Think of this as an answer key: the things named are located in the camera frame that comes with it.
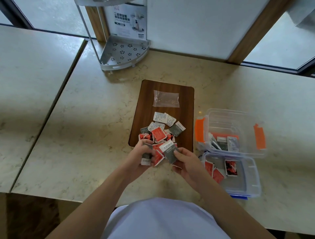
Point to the grey metal corner shelf rack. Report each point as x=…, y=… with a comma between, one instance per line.
x=123, y=53

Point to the wooden pillar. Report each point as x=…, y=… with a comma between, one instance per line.
x=99, y=27
x=253, y=34

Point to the clear box with blue latches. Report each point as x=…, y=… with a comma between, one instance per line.
x=248, y=179

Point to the person's right forearm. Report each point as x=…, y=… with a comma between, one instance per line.
x=228, y=216

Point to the pile of red and grey sachets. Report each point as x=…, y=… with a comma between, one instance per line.
x=158, y=134

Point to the clear box with orange latches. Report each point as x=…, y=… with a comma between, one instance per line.
x=233, y=118

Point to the clear plastic bag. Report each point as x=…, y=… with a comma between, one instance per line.
x=166, y=99

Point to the brown wooden inlay board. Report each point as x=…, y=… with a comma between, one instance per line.
x=147, y=98

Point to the white printed product card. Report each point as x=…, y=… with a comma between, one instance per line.
x=123, y=24

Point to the person's left hand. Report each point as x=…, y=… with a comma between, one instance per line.
x=139, y=157

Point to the person's left forearm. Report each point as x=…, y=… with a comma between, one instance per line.
x=93, y=211

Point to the black window frame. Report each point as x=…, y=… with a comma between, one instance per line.
x=14, y=14
x=283, y=69

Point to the white shirt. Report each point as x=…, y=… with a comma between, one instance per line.
x=162, y=221

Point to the person's right hand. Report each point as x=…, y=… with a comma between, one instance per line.
x=192, y=170

